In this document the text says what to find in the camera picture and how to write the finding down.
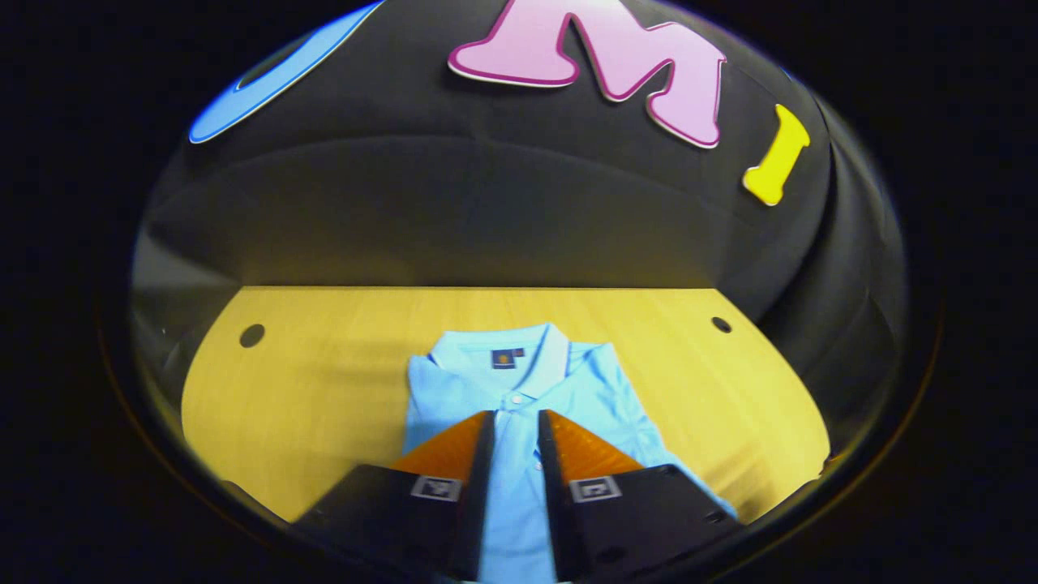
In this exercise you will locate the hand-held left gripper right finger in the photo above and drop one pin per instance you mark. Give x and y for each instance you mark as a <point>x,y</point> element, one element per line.
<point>551,487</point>

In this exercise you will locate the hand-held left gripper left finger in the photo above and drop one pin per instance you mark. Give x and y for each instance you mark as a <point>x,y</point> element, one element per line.
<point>482,487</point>

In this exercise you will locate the light blue T-shirt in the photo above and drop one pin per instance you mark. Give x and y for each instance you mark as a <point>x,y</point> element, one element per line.
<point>519,389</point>

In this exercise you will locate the black backdrop cloth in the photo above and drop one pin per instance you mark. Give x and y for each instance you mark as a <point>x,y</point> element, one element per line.
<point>486,203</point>

